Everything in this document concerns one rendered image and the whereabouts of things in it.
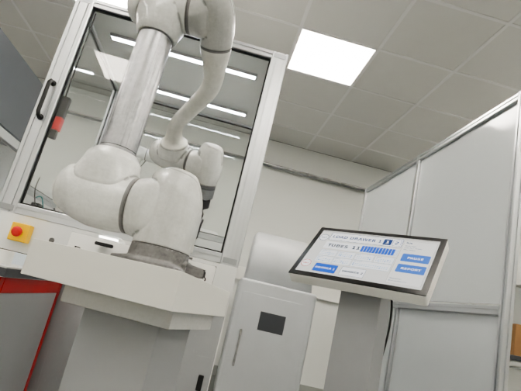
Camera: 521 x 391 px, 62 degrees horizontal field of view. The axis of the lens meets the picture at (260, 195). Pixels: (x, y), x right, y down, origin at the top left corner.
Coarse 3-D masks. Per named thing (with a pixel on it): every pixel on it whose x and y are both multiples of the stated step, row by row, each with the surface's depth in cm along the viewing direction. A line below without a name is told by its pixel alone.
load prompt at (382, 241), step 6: (336, 234) 181; (342, 234) 180; (348, 234) 179; (354, 234) 178; (342, 240) 176; (348, 240) 175; (354, 240) 174; (360, 240) 173; (366, 240) 172; (372, 240) 171; (378, 240) 170; (384, 240) 169; (390, 240) 168; (396, 240) 166; (402, 240) 165; (390, 246) 165; (396, 246) 164
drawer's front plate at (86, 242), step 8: (72, 232) 177; (72, 240) 176; (80, 240) 177; (88, 240) 177; (96, 240) 177; (104, 240) 178; (88, 248) 176; (96, 248) 177; (104, 248) 177; (112, 248) 178; (120, 248) 178; (128, 248) 179
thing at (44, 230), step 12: (0, 216) 176; (12, 216) 177; (24, 216) 177; (0, 228) 175; (36, 228) 177; (48, 228) 178; (60, 228) 178; (72, 228) 179; (0, 240) 174; (12, 240) 175; (48, 240) 177; (60, 240) 177; (120, 240) 180; (24, 252) 174; (216, 264) 184; (216, 276) 183; (228, 276) 184; (228, 288) 182; (228, 300) 181
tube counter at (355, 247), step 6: (354, 246) 171; (360, 246) 170; (366, 246) 169; (372, 246) 168; (366, 252) 165; (372, 252) 164; (378, 252) 163; (384, 252) 162; (390, 252) 161; (396, 252) 160
